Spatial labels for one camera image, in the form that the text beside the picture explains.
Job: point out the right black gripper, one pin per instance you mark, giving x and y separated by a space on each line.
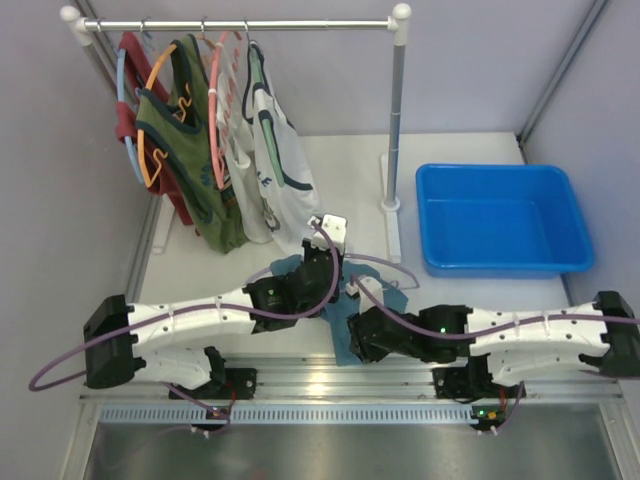
366 351

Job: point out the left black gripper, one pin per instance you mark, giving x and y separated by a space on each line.
322 255

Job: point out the teal tank top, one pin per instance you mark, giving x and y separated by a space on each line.
338 313

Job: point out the lavender plastic hanger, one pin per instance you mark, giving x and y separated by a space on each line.
395 266

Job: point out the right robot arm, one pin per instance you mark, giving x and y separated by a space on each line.
479 354

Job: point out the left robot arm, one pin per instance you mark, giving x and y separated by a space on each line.
172 343

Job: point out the white navy-trimmed tank top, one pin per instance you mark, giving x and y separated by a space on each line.
286 209

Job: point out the white shirt on pink hanger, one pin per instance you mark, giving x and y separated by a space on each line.
236 144

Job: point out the green tank top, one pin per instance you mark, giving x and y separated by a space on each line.
178 130

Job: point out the mint green hanger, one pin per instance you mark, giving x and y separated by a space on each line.
265 122

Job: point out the red tank top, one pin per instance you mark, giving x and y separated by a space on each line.
137 71

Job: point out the pink hanger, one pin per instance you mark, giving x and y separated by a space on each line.
218 165

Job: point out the light blue hanger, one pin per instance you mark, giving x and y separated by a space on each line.
120 94

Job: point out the blue plastic bin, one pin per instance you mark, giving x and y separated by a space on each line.
500 221

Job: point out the white clothes rack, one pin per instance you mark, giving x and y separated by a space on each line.
87 32

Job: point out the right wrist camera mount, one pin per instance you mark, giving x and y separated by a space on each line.
367 290

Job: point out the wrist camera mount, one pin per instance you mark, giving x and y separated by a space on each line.
367 290
335 227

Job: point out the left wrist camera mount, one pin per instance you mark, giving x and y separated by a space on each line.
335 227

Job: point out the aluminium mounting rail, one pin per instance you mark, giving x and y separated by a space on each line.
395 379

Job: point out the slotted cable duct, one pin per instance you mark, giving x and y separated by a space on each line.
301 414

